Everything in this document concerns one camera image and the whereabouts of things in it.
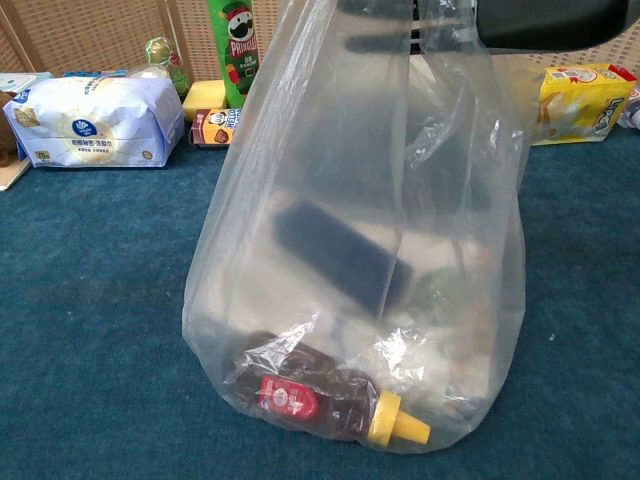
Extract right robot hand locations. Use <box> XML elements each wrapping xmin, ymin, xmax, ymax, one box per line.
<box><xmin>339</xmin><ymin>0</ymin><xmax>632</xmax><ymax>54</ymax></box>

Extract clear plastic bag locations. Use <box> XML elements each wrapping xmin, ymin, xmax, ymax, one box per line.
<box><xmin>180</xmin><ymin>0</ymin><xmax>531</xmax><ymax>455</ymax></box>

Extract yellow cracker pack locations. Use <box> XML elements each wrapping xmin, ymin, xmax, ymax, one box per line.
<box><xmin>529</xmin><ymin>62</ymin><xmax>639</xmax><ymax>147</ymax></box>

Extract dark blue box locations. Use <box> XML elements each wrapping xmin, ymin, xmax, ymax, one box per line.
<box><xmin>274</xmin><ymin>199</ymin><xmax>416</xmax><ymax>319</ymax></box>

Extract green Pringles can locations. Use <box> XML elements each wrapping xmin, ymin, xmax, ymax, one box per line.
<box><xmin>207</xmin><ymin>0</ymin><xmax>264</xmax><ymax>109</ymax></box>

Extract brown Hello Panda box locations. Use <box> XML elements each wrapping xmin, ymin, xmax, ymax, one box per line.
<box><xmin>188</xmin><ymin>107</ymin><xmax>244</xmax><ymax>149</ymax></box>

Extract yellow sponge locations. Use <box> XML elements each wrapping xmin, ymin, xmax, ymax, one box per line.
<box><xmin>182</xmin><ymin>81</ymin><xmax>226</xmax><ymax>121</ymax></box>

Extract brown sauce bottle yellow cap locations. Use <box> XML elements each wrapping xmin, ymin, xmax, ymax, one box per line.
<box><xmin>224</xmin><ymin>329</ymin><xmax>432</xmax><ymax>446</ymax></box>

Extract white facial tissue pack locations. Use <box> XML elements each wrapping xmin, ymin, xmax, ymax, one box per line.
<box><xmin>2</xmin><ymin>74</ymin><xmax>186</xmax><ymax>170</ymax></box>

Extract wicker folding screen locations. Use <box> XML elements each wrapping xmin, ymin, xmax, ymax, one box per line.
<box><xmin>0</xmin><ymin>0</ymin><xmax>640</xmax><ymax>96</ymax></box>

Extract light blue wet wipes pack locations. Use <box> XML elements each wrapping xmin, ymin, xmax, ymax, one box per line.
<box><xmin>0</xmin><ymin>72</ymin><xmax>54</xmax><ymax>101</ymax></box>

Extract brown capybara plush toy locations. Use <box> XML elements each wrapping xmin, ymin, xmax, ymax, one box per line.
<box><xmin>0</xmin><ymin>89</ymin><xmax>24</xmax><ymax>166</ymax></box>

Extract light wooden board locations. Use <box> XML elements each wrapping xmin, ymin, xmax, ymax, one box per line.
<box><xmin>0</xmin><ymin>158</ymin><xmax>32</xmax><ymax>192</ymax></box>

